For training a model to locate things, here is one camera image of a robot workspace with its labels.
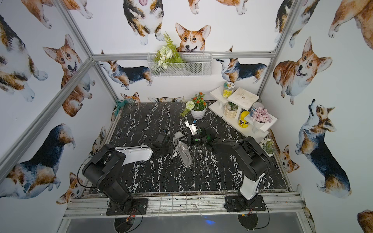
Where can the green white artificial flowers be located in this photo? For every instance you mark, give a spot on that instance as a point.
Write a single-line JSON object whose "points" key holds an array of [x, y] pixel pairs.
{"points": [[167, 55]]}

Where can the small white potted plant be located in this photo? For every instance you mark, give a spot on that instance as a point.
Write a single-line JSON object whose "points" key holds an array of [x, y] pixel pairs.
{"points": [[268, 145]]}

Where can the white wire wall basket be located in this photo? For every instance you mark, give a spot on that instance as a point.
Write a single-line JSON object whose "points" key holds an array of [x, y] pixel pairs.
{"points": [[195, 64]]}

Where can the blue grey tin can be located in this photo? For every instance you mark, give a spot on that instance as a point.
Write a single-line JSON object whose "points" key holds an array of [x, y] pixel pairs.
{"points": [[255, 106]]}

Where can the yellow container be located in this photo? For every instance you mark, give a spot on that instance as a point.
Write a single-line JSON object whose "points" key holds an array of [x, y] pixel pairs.
{"points": [[242, 122]]}

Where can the pink flowers white pot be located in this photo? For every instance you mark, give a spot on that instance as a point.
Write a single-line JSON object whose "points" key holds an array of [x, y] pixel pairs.
{"points": [[260, 117]]}

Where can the green cloth ribbon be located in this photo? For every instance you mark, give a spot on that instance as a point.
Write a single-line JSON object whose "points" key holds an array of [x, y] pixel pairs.
{"points": [[119, 105]]}

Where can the green lidded jar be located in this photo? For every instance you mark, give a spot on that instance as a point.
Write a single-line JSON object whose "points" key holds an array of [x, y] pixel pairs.
{"points": [[228, 89]]}

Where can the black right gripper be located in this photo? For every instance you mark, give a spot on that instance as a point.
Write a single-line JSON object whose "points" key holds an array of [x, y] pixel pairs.
{"points": [[189, 138]]}

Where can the woven basket with plant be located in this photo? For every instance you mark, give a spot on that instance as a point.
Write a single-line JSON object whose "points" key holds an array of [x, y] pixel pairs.
{"points": [[230, 110]]}

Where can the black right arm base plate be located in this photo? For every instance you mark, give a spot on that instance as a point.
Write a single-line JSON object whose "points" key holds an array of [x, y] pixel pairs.
{"points": [[240, 204]]}

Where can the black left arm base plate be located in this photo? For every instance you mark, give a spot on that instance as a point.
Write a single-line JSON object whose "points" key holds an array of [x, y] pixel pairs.
{"points": [[137, 206]]}

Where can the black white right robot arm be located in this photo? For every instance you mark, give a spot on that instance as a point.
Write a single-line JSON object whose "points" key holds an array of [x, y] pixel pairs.
{"points": [[253, 161]]}

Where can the grey canvas sneaker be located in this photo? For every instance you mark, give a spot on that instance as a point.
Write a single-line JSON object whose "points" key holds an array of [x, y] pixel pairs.
{"points": [[186, 163]]}

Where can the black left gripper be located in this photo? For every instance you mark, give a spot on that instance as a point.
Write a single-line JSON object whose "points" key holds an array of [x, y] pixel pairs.
{"points": [[168, 140]]}

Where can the aluminium frame rail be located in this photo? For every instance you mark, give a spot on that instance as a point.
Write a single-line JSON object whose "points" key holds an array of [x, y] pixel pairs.
{"points": [[184, 206]]}

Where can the white potted red flowers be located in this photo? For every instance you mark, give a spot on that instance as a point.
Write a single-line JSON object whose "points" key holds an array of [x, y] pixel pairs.
{"points": [[197, 106]]}

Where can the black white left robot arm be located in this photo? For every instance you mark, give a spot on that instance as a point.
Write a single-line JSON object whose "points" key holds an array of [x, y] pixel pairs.
{"points": [[103, 167]]}

